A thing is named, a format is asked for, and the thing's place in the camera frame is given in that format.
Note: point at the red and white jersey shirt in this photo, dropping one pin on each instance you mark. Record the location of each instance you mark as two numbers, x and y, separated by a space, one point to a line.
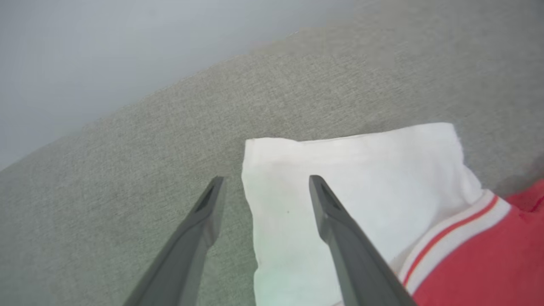
374 178

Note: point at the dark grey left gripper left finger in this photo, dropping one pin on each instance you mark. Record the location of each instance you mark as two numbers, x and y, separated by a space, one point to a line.
187 259

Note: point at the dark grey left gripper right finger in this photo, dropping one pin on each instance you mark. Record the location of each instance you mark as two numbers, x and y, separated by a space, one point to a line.
357 263

